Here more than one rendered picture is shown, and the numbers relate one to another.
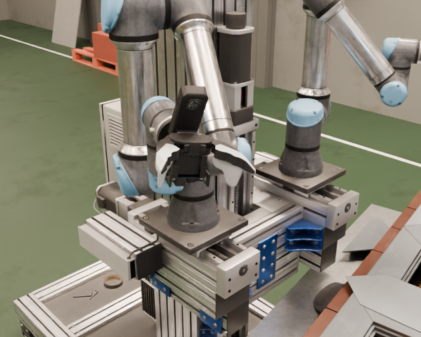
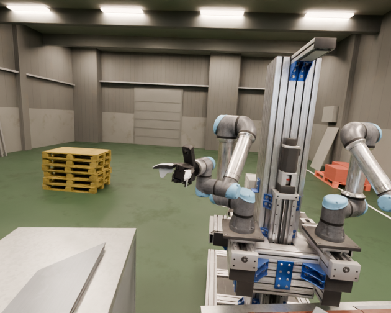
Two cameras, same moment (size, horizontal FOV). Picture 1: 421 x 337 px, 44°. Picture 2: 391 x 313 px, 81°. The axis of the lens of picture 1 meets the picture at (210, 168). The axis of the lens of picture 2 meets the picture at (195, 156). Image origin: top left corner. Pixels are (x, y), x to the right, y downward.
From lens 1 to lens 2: 0.74 m
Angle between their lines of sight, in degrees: 48
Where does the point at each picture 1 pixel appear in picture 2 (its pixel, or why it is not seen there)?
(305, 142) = (328, 218)
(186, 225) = (231, 226)
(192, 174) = (180, 179)
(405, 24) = not seen: outside the picture
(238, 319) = (244, 289)
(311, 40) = (351, 163)
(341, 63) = not seen: outside the picture
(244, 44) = (290, 153)
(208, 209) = (243, 223)
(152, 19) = (229, 130)
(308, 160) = (329, 230)
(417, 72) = not seen: outside the picture
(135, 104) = (220, 164)
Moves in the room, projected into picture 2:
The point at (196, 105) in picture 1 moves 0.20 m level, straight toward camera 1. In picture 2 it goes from (186, 152) to (143, 156)
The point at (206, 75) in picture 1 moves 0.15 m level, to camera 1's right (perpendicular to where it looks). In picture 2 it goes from (235, 154) to (262, 159)
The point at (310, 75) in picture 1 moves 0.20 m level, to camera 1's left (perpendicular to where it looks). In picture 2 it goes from (348, 183) to (311, 175)
